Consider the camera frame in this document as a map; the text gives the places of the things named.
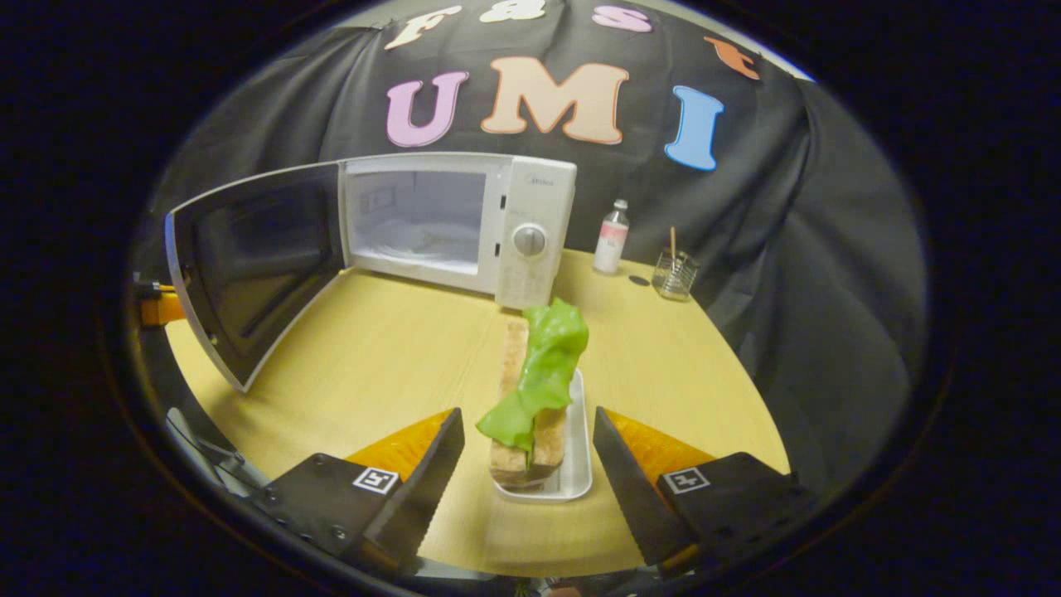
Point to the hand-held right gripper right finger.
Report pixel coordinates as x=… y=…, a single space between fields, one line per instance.
x=634 y=506

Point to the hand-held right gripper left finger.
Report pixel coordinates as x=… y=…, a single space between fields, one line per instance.
x=423 y=506

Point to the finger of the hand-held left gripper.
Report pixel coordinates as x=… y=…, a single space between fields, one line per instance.
x=162 y=311

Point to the lettuce sandwich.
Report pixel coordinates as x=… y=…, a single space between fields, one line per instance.
x=547 y=365

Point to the white microwave oven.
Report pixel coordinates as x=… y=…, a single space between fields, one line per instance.
x=535 y=195

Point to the white plastic tray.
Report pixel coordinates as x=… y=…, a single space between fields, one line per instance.
x=578 y=448

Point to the clear glass cup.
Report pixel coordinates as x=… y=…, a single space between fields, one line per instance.
x=674 y=278

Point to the small pink label bottle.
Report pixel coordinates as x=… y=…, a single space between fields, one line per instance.
x=611 y=245

